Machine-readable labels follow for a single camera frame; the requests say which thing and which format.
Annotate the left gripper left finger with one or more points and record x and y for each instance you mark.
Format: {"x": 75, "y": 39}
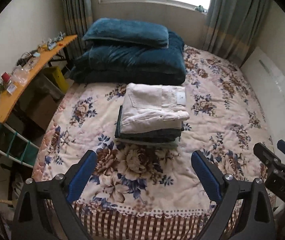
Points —
{"x": 30, "y": 218}

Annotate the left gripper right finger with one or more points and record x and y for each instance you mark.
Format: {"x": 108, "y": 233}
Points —
{"x": 255, "y": 219}

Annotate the white denim pants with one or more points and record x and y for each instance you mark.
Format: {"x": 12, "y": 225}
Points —
{"x": 149, "y": 108}

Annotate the white board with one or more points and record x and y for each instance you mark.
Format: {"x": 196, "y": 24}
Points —
{"x": 268, "y": 83}

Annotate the teal white rack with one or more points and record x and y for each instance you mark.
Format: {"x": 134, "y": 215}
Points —
{"x": 16, "y": 147}

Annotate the floral bed blanket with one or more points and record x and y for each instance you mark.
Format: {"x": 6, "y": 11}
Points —
{"x": 148, "y": 189}

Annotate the light green folded garment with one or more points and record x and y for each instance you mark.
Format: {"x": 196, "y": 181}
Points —
{"x": 152, "y": 144}

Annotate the cardboard box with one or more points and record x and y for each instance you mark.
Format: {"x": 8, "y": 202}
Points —
{"x": 44, "y": 102}

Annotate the dark folded pants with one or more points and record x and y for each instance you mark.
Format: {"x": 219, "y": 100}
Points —
{"x": 159, "y": 135}

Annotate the red cup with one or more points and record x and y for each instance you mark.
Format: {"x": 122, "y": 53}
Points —
{"x": 5, "y": 77}

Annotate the yellow box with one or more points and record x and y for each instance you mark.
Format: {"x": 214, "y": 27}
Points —
{"x": 55, "y": 75}

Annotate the right curtain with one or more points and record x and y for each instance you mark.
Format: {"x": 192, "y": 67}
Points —
{"x": 232, "y": 27}

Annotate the curtain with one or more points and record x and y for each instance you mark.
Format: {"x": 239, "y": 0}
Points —
{"x": 78, "y": 18}
{"x": 232, "y": 27}

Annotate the teal folded duvet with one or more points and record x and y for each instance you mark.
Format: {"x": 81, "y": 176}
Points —
{"x": 132, "y": 64}

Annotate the teal pillow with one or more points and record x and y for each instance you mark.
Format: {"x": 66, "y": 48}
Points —
{"x": 127, "y": 31}

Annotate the left curtain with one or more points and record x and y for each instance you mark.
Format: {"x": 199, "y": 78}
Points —
{"x": 78, "y": 18}

